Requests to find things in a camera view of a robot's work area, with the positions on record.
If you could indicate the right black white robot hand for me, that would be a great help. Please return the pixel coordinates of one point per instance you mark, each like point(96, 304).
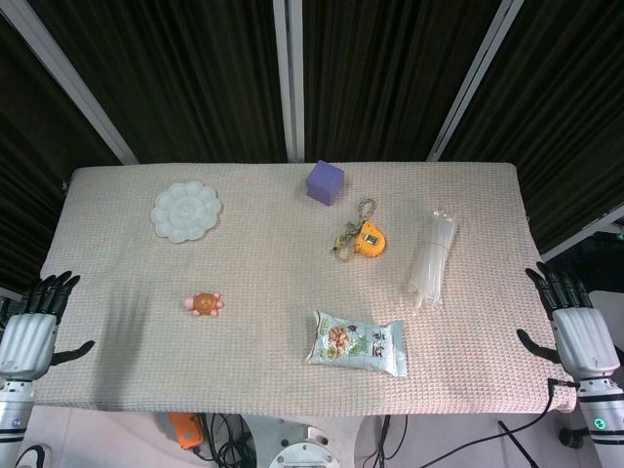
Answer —
point(582, 341)

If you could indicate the aluminium frame crossbeam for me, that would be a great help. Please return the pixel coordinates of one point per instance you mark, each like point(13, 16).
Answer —
point(585, 231)

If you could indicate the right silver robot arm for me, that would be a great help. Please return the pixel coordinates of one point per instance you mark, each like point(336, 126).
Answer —
point(602, 419)

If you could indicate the bundle of clear straws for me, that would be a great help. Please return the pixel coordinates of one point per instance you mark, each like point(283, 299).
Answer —
point(434, 253)

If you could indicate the white flower-shaped paint palette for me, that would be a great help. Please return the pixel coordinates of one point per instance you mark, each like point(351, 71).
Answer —
point(186, 210)

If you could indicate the orange toy turtle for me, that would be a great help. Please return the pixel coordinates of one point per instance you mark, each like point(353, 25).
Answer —
point(205, 304)

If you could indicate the orange handheld device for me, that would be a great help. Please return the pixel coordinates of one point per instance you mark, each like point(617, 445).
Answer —
point(185, 431)

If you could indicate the purple foam cube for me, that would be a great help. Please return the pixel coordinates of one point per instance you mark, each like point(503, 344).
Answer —
point(324, 183)

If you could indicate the black curtain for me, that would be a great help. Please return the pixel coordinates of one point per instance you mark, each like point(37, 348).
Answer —
point(195, 73)

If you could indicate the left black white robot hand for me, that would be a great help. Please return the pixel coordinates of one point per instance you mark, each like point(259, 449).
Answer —
point(30, 341)

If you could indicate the orange tape measure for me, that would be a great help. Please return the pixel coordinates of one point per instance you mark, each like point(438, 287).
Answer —
point(370, 240)

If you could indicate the aluminium frame post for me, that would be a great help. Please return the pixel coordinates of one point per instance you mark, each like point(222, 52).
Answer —
point(291, 78)
point(475, 78)
point(63, 73)

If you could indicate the round silver robot base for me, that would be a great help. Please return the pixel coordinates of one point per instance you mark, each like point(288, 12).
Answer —
point(304, 453)

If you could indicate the peanut snack bag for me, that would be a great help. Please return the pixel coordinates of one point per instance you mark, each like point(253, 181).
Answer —
point(361, 343)

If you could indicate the beige waffle tablecloth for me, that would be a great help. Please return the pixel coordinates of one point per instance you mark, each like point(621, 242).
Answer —
point(273, 292)

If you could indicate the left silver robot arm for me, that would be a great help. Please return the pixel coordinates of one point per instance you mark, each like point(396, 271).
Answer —
point(13, 414)

